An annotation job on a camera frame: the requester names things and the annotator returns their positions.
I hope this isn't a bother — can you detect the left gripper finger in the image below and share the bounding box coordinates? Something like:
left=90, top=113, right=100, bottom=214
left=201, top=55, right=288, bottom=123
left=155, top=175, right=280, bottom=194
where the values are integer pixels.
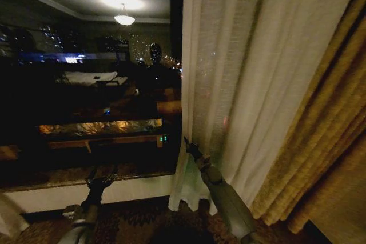
left=106, top=163, right=119, bottom=178
left=87, top=165, right=100, bottom=182

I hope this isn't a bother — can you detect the sheer white curtain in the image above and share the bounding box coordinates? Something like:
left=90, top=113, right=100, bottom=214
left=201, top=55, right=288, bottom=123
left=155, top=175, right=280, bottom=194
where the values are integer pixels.
left=168, top=0, right=364, bottom=217

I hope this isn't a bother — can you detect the dark stone window sill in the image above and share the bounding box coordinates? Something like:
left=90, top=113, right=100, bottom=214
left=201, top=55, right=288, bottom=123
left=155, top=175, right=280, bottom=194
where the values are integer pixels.
left=0, top=163, right=177, bottom=194

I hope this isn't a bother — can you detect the pale curtain edge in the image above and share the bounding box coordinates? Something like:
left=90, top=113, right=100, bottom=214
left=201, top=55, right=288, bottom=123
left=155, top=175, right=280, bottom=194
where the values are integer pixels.
left=0, top=191, right=30, bottom=239

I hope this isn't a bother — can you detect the dark glass window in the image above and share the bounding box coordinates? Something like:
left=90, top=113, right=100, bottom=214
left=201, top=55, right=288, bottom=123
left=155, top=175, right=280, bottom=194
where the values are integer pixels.
left=0, top=0, right=184, bottom=181

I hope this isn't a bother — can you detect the thick yellow curtain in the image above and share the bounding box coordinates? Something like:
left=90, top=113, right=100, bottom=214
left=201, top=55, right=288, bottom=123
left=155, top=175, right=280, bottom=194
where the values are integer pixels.
left=248, top=0, right=366, bottom=244

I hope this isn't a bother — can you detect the white pendant ceiling lamp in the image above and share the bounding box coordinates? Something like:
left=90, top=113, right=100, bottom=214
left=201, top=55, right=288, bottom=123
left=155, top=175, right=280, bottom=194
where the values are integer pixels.
left=113, top=0, right=136, bottom=26

